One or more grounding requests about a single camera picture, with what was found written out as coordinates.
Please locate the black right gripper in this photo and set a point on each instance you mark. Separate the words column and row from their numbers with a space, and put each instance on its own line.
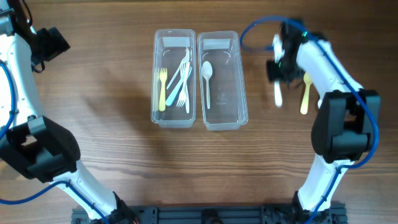
column 286, row 71

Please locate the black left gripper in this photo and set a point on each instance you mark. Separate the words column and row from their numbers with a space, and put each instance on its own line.
column 53, row 43

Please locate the white spoon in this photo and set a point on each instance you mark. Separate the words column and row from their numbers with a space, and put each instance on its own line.
column 207, row 71
column 277, row 94

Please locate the yellow plastic spoon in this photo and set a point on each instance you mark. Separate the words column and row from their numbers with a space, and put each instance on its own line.
column 305, row 100

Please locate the translucent white plastic fork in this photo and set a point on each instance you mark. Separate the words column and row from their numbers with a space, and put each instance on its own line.
column 183, row 96

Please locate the yellow plastic fork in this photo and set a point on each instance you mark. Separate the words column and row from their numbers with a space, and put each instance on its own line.
column 163, row 78

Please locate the light blue plastic fork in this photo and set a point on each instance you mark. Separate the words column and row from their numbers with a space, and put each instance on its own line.
column 175, row 92

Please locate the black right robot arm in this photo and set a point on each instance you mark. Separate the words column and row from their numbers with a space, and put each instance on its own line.
column 345, row 133

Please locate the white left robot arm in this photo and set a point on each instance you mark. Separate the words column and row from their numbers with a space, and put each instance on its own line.
column 31, row 143

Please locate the right clear plastic container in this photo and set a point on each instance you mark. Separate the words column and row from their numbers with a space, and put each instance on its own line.
column 229, row 108

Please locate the clear plastic container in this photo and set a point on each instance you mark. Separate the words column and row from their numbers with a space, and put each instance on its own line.
column 169, row 50
column 229, row 108

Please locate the left clear plastic container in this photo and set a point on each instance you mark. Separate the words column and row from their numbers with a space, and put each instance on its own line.
column 169, row 50

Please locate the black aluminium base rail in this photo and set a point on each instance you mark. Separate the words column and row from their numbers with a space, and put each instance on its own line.
column 267, row 213

